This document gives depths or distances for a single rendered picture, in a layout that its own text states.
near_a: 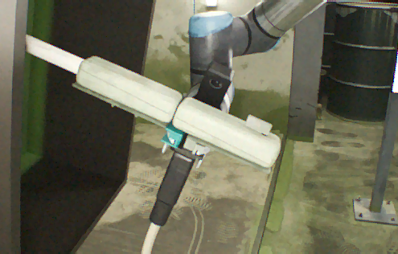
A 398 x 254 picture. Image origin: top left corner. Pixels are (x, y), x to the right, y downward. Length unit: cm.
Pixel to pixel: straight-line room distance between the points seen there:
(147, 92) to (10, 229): 29
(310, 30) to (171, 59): 94
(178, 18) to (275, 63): 70
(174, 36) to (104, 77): 220
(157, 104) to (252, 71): 213
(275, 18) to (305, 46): 174
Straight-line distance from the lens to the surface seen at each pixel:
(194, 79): 85
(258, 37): 90
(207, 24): 81
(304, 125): 273
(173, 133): 57
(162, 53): 281
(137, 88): 56
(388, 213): 209
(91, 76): 59
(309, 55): 261
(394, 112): 187
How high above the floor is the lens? 105
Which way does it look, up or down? 21 degrees down
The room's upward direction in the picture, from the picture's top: straight up
